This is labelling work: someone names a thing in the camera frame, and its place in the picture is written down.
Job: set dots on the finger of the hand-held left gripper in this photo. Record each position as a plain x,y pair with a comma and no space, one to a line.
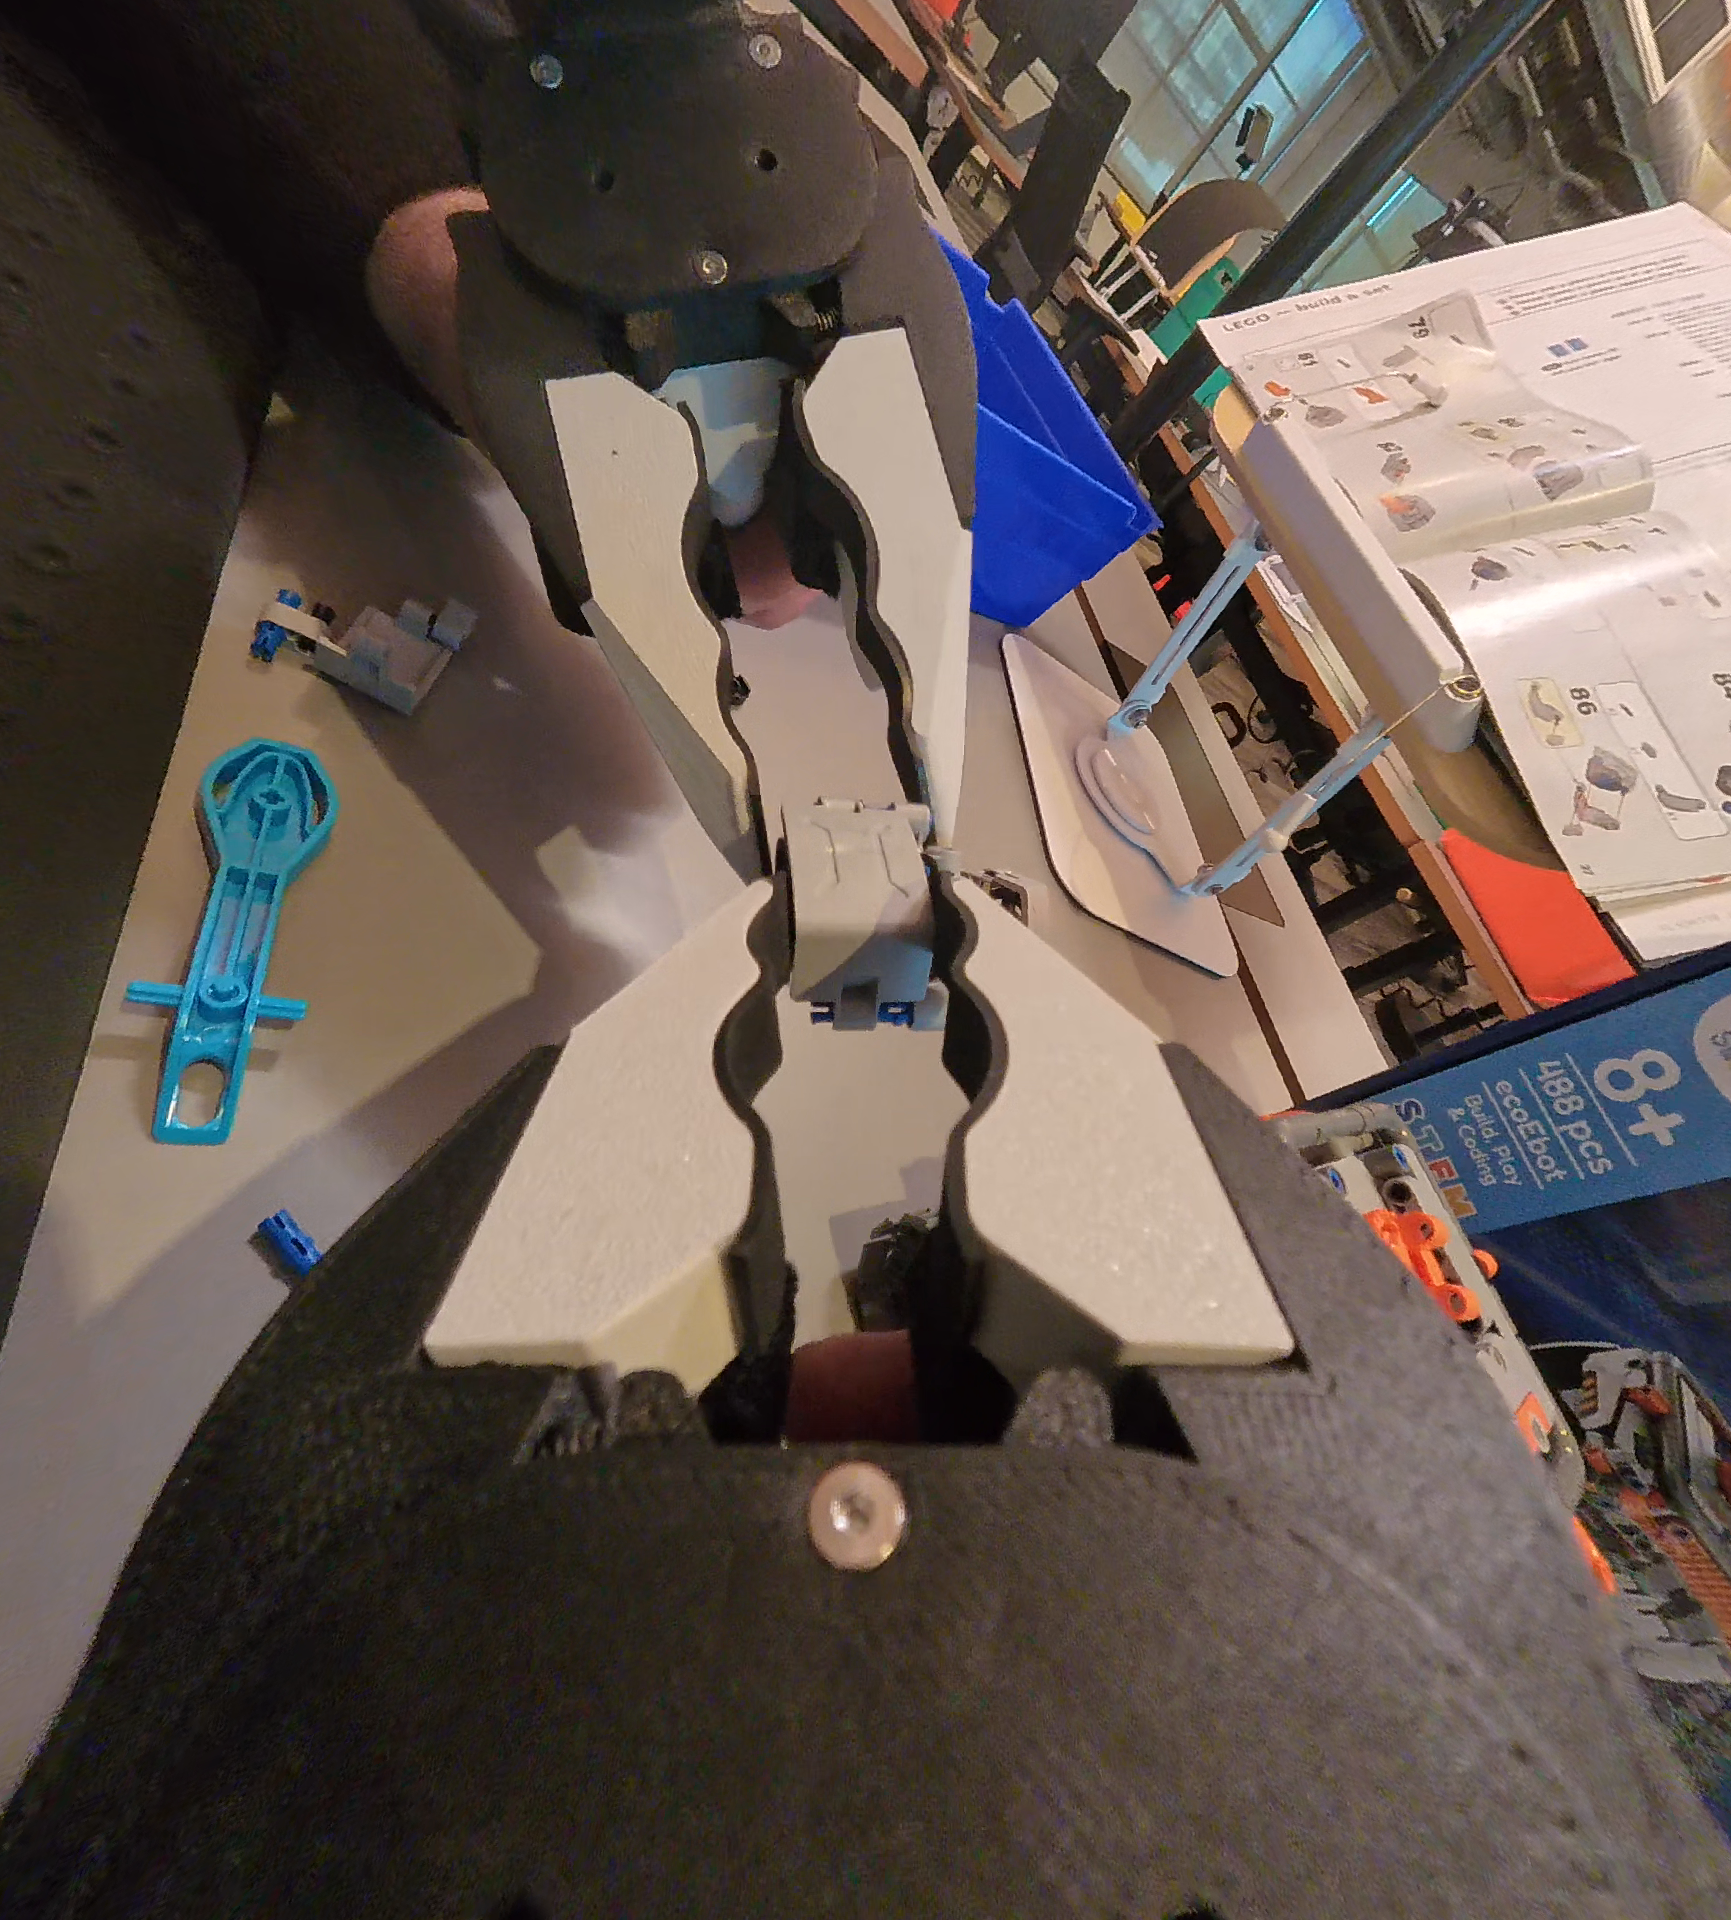
911,511
626,511

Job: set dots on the orange storage bin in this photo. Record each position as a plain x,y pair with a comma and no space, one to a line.
1541,901

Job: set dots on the blue storage bin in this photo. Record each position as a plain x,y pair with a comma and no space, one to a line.
1031,451

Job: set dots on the grey bracket brick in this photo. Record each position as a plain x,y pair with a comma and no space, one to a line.
410,646

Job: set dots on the white stand platform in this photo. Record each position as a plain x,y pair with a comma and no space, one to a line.
1345,541

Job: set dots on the black dimpled foam mat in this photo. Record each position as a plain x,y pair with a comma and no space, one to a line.
56,600

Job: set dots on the person's left hand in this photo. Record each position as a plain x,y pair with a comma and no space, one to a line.
416,300

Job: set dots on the blue connector pin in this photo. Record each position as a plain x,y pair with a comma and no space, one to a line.
284,1236

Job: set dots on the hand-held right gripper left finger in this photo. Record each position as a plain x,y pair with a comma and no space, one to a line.
610,1200

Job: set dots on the blue cardboard box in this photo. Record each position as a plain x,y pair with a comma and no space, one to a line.
1615,1200

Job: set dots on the grey sleeve with blue pins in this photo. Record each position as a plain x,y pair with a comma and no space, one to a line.
290,630

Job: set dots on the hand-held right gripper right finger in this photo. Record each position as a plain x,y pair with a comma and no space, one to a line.
1121,1200

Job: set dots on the instruction booklet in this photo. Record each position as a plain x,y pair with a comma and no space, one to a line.
1585,511

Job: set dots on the light blue paddle piece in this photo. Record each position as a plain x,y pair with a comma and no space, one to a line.
236,901

